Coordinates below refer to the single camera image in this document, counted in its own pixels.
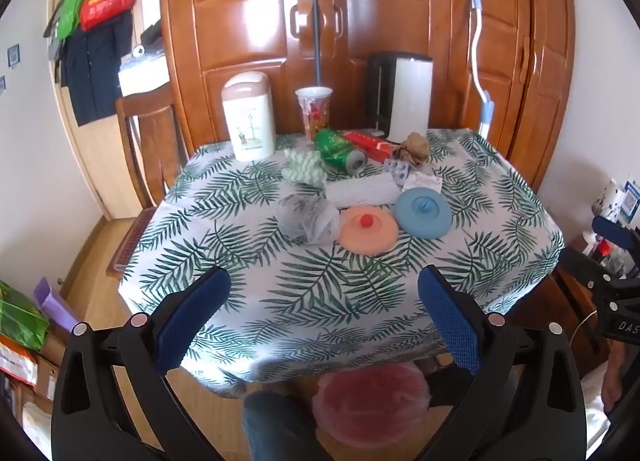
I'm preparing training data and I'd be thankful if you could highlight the small white packet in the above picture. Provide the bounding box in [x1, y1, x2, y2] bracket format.
[402, 172, 442, 194]

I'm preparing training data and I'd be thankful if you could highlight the white gooseneck phone holder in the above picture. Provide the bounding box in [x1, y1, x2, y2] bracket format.
[395, 0, 496, 134]

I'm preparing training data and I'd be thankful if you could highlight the beige lidded canister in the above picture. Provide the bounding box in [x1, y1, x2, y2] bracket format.
[221, 71, 276, 162]

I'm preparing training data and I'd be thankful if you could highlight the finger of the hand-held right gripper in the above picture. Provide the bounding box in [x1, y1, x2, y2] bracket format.
[559, 247, 640, 298]
[591, 215, 640, 267]

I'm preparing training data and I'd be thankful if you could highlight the person's leg in jeans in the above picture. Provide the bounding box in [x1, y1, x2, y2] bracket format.
[242, 391, 331, 461]

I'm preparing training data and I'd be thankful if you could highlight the crumpled grey plastic bag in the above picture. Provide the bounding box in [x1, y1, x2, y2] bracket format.
[277, 194, 342, 244]

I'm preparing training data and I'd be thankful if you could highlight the black and white kettle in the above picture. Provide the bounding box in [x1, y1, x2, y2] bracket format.
[365, 52, 434, 143]

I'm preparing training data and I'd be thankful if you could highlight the green white crumpled cloth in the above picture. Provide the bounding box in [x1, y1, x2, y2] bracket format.
[283, 148, 326, 187]

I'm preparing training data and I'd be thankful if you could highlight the silver blister pack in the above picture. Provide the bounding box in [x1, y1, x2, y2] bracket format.
[385, 158, 423, 185]

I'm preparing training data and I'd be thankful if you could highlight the purple dustpan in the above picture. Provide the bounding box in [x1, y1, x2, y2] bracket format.
[32, 277, 76, 332]

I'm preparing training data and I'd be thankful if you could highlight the green shopping bag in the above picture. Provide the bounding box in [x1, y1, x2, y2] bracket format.
[55, 0, 96, 39]

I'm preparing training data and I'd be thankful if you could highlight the white patterned mug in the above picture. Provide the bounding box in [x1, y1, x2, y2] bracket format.
[592, 177, 626, 222]

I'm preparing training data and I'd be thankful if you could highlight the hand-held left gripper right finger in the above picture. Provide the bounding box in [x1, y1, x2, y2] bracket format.
[417, 265, 587, 461]

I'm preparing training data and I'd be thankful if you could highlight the wooden chair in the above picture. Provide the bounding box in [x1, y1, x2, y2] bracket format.
[105, 88, 193, 277]

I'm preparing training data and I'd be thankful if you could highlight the white storage box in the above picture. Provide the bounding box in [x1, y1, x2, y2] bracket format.
[118, 54, 171, 97]

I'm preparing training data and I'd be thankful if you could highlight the light wooden door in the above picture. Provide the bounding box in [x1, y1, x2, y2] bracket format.
[47, 0, 171, 219]

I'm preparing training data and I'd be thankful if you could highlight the green drink can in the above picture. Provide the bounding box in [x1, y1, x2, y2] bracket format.
[314, 128, 368, 176]

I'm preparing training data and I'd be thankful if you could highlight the blue and white box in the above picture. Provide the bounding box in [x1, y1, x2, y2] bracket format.
[620, 181, 640, 227]

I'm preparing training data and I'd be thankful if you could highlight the person's right hand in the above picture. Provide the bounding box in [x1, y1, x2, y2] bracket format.
[601, 346, 632, 414]

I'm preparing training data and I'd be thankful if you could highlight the leaf print tablecloth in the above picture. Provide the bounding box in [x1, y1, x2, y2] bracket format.
[119, 128, 566, 399]

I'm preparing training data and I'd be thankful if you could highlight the dark hanging jacket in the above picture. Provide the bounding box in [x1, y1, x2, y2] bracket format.
[52, 11, 133, 127]

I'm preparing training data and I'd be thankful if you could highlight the blue silicone lid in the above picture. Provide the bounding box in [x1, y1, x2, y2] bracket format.
[393, 190, 452, 239]

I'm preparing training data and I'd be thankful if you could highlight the wooden wardrobe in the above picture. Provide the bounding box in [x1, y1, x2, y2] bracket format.
[159, 0, 576, 192]

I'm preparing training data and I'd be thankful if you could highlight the brown paper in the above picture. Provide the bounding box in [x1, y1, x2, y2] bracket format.
[397, 132, 432, 164]

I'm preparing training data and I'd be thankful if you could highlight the green bag with handles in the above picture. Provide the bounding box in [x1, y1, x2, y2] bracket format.
[0, 281, 51, 352]

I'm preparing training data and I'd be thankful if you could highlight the pink silicone lid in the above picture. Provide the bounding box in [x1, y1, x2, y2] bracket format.
[337, 206, 399, 256]

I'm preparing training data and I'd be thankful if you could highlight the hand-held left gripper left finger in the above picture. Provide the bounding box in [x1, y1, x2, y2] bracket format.
[51, 266, 232, 461]

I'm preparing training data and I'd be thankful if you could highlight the red cardboard box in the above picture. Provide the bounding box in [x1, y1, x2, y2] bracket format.
[342, 130, 396, 162]

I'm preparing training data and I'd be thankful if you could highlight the printed paper cup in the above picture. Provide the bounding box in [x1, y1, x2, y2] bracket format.
[295, 87, 334, 142]

